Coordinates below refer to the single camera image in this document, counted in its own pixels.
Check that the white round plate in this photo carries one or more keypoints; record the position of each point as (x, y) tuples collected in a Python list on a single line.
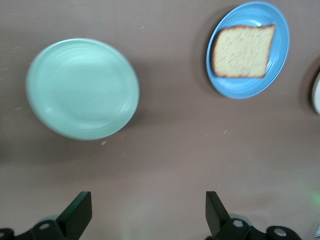
[(317, 95)]

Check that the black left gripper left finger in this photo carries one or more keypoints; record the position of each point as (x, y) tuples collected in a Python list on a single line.
[(75, 217)]

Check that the green round plate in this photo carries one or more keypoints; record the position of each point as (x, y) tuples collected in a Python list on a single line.
[(82, 88)]

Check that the brown bread slice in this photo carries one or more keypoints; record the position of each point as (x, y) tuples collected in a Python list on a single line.
[(242, 51)]

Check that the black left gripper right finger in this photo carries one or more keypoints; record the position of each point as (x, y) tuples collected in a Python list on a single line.
[(216, 215)]

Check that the blue round plate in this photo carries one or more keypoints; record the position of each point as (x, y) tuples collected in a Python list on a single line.
[(280, 45)]

